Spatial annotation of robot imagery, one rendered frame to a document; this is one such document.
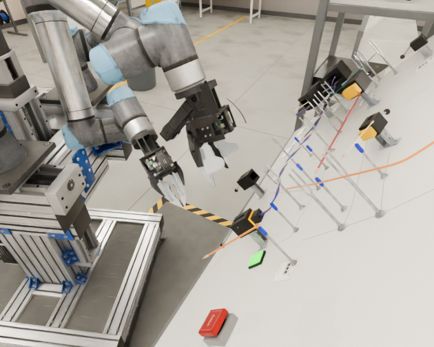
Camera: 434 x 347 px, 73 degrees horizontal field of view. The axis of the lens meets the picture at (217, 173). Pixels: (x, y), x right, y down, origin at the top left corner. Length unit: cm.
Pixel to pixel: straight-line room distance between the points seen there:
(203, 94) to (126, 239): 145
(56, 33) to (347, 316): 85
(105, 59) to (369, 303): 57
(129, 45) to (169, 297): 154
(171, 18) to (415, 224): 51
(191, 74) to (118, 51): 14
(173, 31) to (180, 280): 159
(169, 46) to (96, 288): 143
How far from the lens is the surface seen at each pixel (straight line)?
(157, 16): 59
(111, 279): 179
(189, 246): 208
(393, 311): 41
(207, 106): 60
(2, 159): 97
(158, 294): 192
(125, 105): 82
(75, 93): 90
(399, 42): 369
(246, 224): 70
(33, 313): 185
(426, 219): 49
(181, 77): 59
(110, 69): 62
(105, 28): 73
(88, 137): 91
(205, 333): 61
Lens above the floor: 167
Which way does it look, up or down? 40 degrees down
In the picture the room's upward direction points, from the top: straight up
